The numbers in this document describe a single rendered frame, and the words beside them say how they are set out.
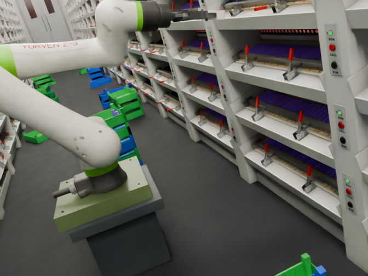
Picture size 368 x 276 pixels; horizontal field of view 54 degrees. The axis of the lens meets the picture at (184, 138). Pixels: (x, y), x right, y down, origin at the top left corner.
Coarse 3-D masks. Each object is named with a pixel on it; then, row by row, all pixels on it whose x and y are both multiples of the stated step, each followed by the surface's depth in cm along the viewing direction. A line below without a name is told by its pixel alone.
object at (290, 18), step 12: (228, 0) 141; (312, 0) 85; (228, 12) 137; (252, 12) 118; (264, 12) 110; (288, 12) 98; (300, 12) 92; (312, 12) 88; (216, 24) 141; (228, 24) 132; (240, 24) 124; (252, 24) 116; (264, 24) 110; (276, 24) 104; (288, 24) 99; (300, 24) 95; (312, 24) 90
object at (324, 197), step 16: (256, 144) 161; (272, 144) 155; (256, 160) 154; (272, 160) 149; (288, 160) 141; (304, 160) 135; (272, 176) 144; (288, 176) 136; (304, 176) 131; (320, 176) 123; (336, 176) 120; (304, 192) 125; (320, 192) 121; (336, 192) 117; (320, 208) 119; (336, 208) 112
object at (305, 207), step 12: (216, 144) 207; (228, 156) 195; (264, 180) 161; (276, 192) 155; (288, 192) 145; (300, 204) 138; (312, 216) 133; (324, 216) 126; (324, 228) 128; (336, 228) 121
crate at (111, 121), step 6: (114, 108) 213; (120, 108) 197; (96, 114) 211; (102, 114) 213; (108, 114) 214; (120, 114) 197; (108, 120) 195; (114, 120) 196; (120, 120) 198; (126, 120) 200
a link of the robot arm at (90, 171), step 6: (96, 120) 119; (102, 120) 122; (84, 162) 123; (114, 162) 127; (84, 168) 124; (90, 168) 123; (96, 168) 123; (102, 168) 123; (108, 168) 125; (90, 174) 125; (96, 174) 124; (102, 174) 124
